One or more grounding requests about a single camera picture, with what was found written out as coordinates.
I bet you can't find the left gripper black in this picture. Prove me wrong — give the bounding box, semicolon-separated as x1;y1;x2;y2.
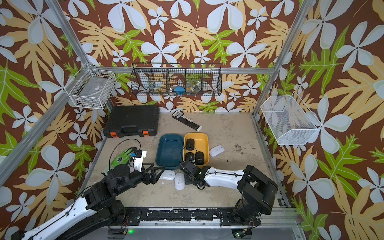
116;160;166;195

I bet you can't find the black mouse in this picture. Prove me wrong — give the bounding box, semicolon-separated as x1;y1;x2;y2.
195;151;205;165
184;152;195;163
185;139;195;151

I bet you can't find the teal plastic storage box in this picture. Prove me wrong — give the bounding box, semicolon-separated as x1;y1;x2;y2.
156;134;184;170

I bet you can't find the white mouse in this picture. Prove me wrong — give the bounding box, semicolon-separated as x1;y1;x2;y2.
160;170;176;181
174;173;186;191
209;145;225;158

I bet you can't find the yellow plastic storage box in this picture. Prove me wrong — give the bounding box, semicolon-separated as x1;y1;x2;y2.
183;132;210;167

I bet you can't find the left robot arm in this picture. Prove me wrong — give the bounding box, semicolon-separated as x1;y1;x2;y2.
11;163;165;240

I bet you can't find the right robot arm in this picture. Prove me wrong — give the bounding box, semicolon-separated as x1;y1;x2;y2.
181;161;278;225

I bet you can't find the green cloth glove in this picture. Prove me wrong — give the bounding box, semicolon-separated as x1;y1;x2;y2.
107;147;138;171

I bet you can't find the black tool case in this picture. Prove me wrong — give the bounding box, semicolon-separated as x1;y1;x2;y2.
103;105;160;138

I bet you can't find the black lint roller stick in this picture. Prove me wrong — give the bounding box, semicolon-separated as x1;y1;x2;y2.
172;110;202;132

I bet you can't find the blue lid in basket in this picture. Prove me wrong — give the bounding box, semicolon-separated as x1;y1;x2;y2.
174;87;186;96

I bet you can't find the clear glass jar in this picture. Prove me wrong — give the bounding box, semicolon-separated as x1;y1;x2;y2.
186;79;202;96

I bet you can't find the white mesh basket right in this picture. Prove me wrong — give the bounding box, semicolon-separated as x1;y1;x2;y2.
261;92;321;146

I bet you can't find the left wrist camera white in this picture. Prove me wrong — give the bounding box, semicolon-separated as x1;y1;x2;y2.
133;150;147;173

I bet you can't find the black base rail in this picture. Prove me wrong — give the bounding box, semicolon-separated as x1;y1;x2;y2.
110;207;261;227

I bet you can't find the black wire basket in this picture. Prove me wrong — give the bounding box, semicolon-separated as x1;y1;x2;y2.
129;63;223;97

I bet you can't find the white wire basket left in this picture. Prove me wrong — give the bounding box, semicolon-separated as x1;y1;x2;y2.
66;64;117;110

